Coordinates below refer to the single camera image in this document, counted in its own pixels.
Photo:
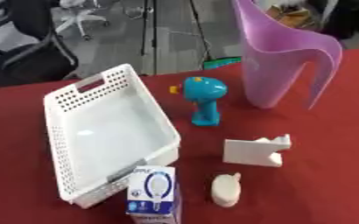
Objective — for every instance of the blue white light bulb box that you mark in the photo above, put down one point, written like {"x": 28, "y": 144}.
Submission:
{"x": 152, "y": 192}

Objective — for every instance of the blue toy drill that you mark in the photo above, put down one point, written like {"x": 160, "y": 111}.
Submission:
{"x": 204, "y": 96}

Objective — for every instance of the green flat object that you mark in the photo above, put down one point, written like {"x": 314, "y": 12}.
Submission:
{"x": 221, "y": 62}

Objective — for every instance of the white perforated plastic basket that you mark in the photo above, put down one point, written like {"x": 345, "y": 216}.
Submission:
{"x": 111, "y": 137}

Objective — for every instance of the black tripod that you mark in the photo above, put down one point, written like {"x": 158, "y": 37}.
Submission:
{"x": 149, "y": 32}

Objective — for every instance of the cream rounded soft toy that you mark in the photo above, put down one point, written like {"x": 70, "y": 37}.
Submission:
{"x": 225, "y": 191}

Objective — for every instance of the purple plastic pitcher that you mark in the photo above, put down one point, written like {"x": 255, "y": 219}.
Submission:
{"x": 269, "y": 70}

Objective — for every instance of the white office chair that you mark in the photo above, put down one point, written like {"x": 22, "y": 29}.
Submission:
{"x": 78, "y": 16}

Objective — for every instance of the brown bag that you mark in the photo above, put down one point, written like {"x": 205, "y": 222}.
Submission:
{"x": 295, "y": 14}

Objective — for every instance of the black office chair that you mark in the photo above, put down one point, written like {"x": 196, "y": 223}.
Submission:
{"x": 29, "y": 55}

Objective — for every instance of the white angular plastic bracket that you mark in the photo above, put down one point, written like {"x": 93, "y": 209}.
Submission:
{"x": 249, "y": 151}

